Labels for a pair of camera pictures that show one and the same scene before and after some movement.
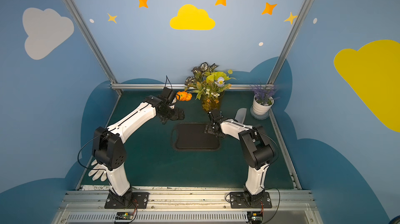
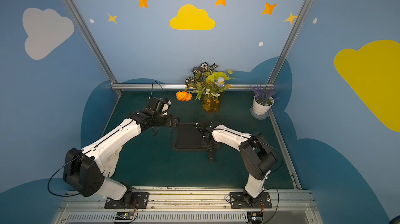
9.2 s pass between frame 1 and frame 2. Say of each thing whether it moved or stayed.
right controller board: stayed
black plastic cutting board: stayed
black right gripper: moved
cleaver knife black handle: moved
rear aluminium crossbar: stayed
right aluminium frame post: stayed
